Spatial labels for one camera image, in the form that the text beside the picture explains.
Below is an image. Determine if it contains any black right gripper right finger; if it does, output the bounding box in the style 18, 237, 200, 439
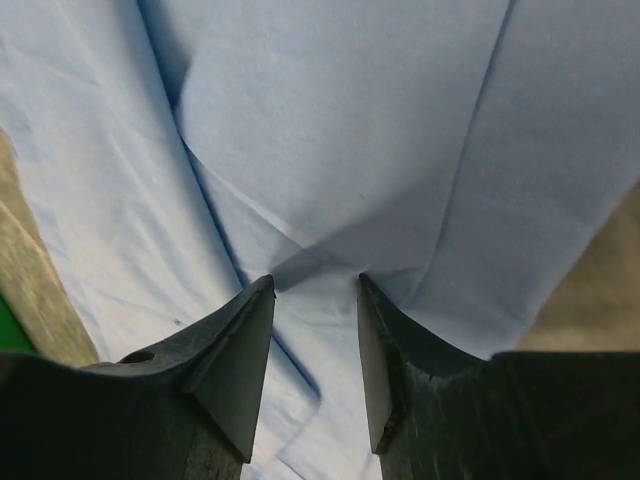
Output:
357, 275, 639, 479

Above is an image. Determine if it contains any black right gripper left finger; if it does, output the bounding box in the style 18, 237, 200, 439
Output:
1, 275, 275, 479

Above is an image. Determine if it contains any light blue long sleeve shirt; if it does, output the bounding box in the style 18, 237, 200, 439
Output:
1, 1, 639, 479

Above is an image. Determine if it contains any green plastic bin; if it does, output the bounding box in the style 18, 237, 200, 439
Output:
0, 298, 36, 353

